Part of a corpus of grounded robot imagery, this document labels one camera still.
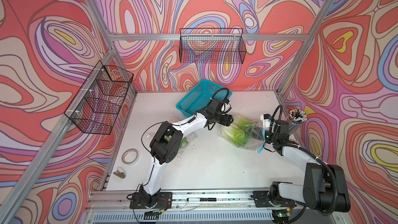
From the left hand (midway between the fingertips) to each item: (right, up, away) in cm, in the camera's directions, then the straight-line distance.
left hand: (231, 119), depth 91 cm
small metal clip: (-61, -28, -11) cm, 68 cm away
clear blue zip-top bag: (+8, -11, -14) cm, 20 cm away
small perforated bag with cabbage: (-27, -13, -2) cm, 30 cm away
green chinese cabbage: (+2, -7, -5) cm, 9 cm away
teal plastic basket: (-19, +16, +24) cm, 35 cm away
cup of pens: (+34, +2, -7) cm, 35 cm away
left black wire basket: (-69, +9, -18) cm, 72 cm away
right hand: (+10, -8, -3) cm, 13 cm away
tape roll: (-59, -23, -7) cm, 64 cm away
